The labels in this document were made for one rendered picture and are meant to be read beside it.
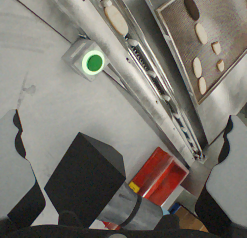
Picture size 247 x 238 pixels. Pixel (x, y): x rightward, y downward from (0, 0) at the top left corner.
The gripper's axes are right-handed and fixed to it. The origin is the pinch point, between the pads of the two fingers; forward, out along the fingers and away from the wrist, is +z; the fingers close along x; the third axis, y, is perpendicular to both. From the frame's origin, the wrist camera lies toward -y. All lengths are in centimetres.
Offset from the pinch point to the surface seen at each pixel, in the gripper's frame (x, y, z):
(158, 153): 16, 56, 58
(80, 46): -10.4, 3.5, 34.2
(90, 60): -7.4, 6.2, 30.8
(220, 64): 40, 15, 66
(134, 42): 2.3, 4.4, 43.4
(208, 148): 55, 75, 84
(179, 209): 135, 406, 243
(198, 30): 24, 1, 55
